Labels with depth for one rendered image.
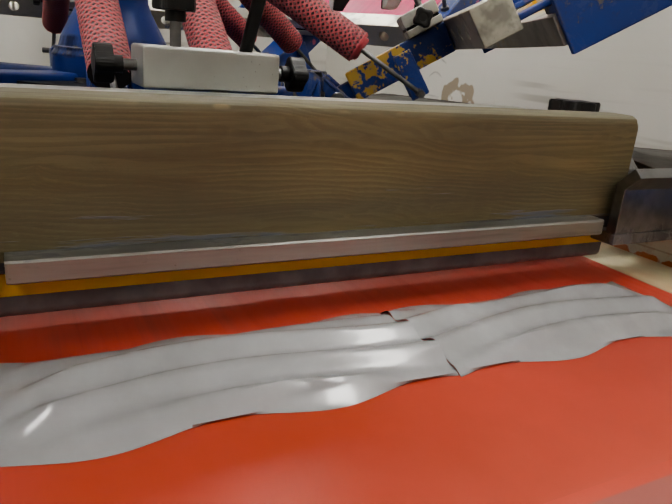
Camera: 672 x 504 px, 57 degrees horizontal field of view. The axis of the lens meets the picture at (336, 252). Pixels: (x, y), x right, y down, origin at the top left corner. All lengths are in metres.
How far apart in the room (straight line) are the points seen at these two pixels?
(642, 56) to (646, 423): 2.51
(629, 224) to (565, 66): 2.55
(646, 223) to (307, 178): 0.25
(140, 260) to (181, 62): 0.32
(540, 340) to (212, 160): 0.18
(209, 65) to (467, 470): 0.45
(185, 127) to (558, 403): 0.20
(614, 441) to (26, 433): 0.21
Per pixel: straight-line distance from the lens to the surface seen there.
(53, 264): 0.28
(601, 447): 0.26
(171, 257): 0.29
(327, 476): 0.21
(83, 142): 0.28
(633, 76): 2.76
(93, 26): 0.78
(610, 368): 0.32
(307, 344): 0.28
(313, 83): 1.00
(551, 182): 0.42
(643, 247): 0.53
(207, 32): 0.81
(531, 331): 0.32
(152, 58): 0.58
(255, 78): 0.60
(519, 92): 3.18
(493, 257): 0.42
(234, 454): 0.22
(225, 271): 0.32
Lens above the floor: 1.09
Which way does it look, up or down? 18 degrees down
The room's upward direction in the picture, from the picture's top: 5 degrees clockwise
